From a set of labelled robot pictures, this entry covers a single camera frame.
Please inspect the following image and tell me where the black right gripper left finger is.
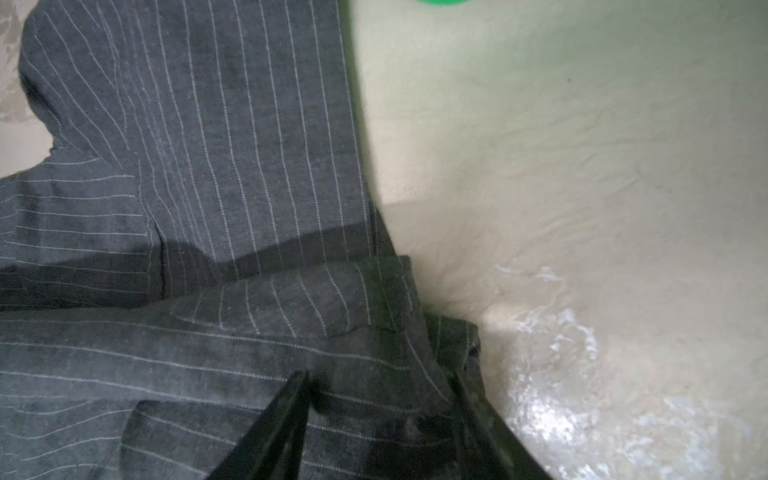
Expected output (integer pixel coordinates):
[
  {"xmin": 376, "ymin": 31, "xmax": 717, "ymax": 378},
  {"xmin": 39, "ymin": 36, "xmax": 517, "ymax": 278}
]
[{"xmin": 207, "ymin": 371, "xmax": 311, "ymax": 480}]

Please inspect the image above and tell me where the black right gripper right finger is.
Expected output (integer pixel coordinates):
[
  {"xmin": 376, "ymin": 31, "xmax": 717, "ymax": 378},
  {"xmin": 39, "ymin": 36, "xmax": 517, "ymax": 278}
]
[{"xmin": 447, "ymin": 370, "xmax": 551, "ymax": 480}]

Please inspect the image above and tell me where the grey pinstriped long sleeve shirt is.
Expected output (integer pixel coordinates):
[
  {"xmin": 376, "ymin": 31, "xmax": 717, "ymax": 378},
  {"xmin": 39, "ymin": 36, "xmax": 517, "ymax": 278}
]
[{"xmin": 1, "ymin": 1, "xmax": 479, "ymax": 479}]

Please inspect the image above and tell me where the green plastic basket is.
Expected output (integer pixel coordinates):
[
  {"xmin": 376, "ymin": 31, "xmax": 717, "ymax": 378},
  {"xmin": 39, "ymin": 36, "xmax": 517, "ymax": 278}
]
[{"xmin": 418, "ymin": 0, "xmax": 469, "ymax": 6}]

